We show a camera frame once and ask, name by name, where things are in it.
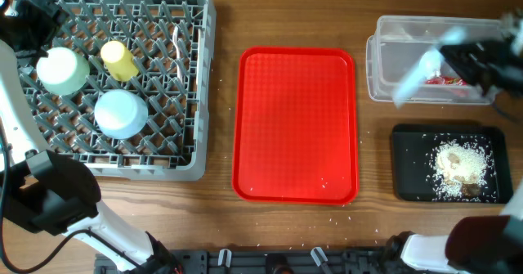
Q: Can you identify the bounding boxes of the red snack wrapper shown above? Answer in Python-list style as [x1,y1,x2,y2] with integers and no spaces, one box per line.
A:
[425,76,467,86]

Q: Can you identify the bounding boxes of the green plastic bowl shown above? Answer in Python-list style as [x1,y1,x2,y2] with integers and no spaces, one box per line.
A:
[36,47,90,96]

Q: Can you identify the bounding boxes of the light blue dinner plate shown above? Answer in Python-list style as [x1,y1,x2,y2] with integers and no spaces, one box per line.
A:
[392,26,467,108]

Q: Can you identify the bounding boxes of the yellow plastic cup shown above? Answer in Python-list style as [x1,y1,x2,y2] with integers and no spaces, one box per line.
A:
[101,40,139,82]

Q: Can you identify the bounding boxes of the brown food scraps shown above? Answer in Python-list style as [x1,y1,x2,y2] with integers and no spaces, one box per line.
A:
[426,140,496,203]

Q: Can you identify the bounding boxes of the light blue plastic bowl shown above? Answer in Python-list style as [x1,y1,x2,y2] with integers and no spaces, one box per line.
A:
[94,89,149,139]

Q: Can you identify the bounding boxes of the white tissue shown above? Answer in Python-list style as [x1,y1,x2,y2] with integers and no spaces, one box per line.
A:
[419,50,444,79]

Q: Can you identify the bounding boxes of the white plastic fork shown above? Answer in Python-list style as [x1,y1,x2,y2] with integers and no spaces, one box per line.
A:
[172,25,183,82]

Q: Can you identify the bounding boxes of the white plastic spoon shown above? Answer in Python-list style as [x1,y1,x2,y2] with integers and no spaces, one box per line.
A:
[195,29,204,91]

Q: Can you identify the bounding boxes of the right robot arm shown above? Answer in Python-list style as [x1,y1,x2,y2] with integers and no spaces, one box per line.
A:
[367,12,522,273]

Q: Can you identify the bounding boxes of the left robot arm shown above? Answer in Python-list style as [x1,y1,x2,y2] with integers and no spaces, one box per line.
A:
[1,0,185,273]

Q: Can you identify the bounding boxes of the grey plastic dishwasher rack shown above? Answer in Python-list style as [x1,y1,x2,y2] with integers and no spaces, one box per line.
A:
[12,0,216,181]

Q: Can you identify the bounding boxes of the clear plastic bin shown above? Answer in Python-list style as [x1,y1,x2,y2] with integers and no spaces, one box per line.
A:
[366,16,503,105]

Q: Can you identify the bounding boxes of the black plastic tray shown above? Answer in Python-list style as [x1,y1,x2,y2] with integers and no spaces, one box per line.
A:
[391,124,513,204]

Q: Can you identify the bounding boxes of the red plastic serving tray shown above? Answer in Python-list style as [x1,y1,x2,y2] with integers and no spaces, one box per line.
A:
[231,47,360,205]

